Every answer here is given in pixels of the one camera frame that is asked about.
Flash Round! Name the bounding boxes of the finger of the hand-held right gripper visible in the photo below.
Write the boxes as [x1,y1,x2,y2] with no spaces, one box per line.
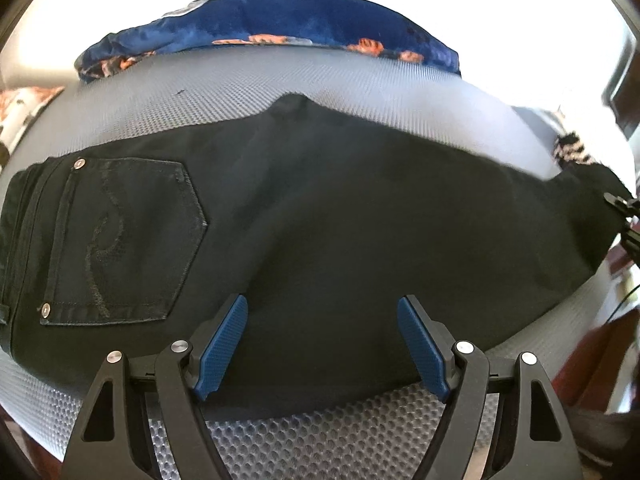
[603,191,640,221]
[619,227,640,266]

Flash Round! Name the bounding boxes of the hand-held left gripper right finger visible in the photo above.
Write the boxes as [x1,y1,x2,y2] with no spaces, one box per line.
[396,294,583,480]

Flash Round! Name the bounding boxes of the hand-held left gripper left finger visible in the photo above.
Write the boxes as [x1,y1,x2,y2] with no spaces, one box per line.
[62,294,249,480]

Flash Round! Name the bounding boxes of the black pants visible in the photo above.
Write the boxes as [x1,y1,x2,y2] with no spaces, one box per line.
[0,92,636,421]

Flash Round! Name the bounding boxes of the black white striped cloth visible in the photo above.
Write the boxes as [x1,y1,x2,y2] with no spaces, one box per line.
[551,132,601,168]

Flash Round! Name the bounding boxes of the dark cloth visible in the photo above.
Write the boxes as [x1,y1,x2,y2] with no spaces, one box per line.
[570,405,640,467]

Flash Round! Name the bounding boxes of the grey mesh mat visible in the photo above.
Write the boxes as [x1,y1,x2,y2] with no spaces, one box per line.
[0,47,640,480]

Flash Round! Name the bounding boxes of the white orange floral pillow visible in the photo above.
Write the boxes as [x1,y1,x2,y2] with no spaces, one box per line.
[0,86,66,161]

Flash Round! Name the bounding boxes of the blue floral blanket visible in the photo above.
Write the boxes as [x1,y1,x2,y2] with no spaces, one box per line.
[74,0,462,83]

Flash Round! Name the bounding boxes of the black cable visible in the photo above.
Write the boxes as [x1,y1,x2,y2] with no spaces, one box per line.
[597,280,640,323]

